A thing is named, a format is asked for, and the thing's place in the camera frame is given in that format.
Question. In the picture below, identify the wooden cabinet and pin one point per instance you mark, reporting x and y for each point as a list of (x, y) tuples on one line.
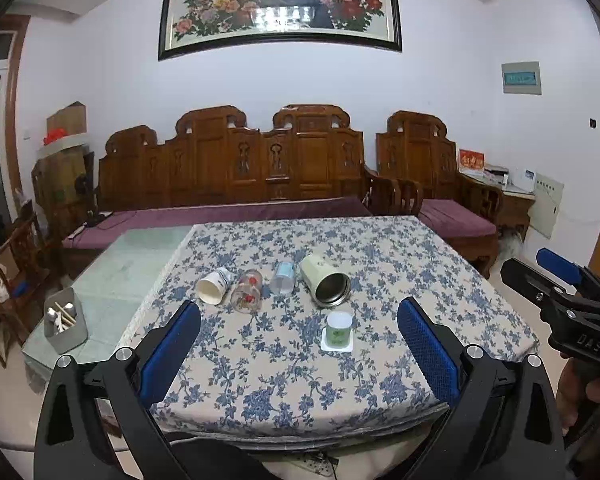
[(60, 185)]

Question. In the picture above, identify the carved wooden sofa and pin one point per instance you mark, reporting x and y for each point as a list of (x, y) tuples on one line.
[(220, 160)]

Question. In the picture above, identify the purple armchair cushion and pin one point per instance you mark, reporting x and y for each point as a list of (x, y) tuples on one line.
[(457, 217)]

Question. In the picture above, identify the blue floral tablecloth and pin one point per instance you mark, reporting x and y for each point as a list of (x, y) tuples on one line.
[(290, 380)]

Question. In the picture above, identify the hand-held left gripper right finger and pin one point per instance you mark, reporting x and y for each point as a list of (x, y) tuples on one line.
[(428, 355)]

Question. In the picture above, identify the cream metal mug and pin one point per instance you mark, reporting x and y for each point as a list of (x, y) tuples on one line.
[(324, 280)]

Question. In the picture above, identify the wooden side table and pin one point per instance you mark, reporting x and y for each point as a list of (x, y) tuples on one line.
[(517, 210)]

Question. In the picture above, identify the light blue plastic cup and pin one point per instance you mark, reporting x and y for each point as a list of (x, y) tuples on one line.
[(284, 277)]

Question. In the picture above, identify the white square coaster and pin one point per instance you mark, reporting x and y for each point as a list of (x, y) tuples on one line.
[(330, 347)]

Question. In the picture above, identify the small white cup green label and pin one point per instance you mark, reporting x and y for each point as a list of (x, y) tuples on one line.
[(339, 329)]

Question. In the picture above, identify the grey utensil holder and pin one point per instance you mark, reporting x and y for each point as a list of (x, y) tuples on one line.
[(66, 332)]

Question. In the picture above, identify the purple sofa cushion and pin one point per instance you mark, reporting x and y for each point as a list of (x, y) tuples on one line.
[(220, 212)]

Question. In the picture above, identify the white power strip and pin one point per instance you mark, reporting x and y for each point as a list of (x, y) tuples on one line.
[(322, 462)]

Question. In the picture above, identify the white box blue label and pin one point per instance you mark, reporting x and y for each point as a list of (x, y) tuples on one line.
[(524, 181)]

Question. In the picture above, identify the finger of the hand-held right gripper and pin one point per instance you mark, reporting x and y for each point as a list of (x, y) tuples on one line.
[(525, 280), (557, 261)]

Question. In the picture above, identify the beige wall panel door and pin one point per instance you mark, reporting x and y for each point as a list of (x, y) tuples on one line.
[(549, 207)]

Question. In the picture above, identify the person's right hand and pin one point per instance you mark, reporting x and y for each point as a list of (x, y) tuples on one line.
[(597, 392)]

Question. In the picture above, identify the framed peacock flower painting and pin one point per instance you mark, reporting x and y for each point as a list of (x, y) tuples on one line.
[(280, 5)]

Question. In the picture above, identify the glass top table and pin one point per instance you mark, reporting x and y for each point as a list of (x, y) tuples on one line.
[(115, 275)]

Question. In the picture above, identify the red plastic bag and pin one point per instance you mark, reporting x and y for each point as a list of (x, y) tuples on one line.
[(55, 135)]

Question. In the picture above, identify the white printer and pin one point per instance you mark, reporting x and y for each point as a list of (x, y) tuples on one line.
[(496, 175)]

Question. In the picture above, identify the carved wooden armchair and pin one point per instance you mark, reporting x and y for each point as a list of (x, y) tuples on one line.
[(420, 160)]

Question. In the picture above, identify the brown cardboard box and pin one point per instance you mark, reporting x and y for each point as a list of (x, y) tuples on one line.
[(67, 117)]

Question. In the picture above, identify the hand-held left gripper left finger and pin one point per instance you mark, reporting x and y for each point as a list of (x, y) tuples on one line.
[(166, 355)]

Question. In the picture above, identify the white paper cup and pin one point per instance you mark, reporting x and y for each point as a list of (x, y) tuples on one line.
[(214, 285)]

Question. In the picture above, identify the red gift box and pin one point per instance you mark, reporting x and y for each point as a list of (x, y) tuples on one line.
[(471, 161)]

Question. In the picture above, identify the clear glass cup red print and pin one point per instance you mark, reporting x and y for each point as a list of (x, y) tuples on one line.
[(247, 292)]

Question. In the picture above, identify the grey wall electrical panel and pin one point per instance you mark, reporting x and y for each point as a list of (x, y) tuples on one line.
[(521, 78)]

